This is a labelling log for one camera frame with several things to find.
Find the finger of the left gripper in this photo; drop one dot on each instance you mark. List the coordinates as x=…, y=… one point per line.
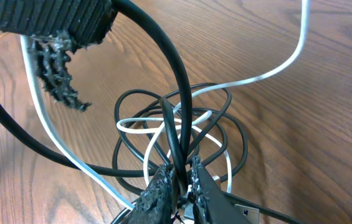
x=57, y=28

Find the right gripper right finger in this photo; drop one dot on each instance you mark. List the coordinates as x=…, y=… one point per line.
x=209, y=203

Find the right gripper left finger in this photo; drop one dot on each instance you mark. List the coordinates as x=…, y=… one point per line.
x=155, y=204

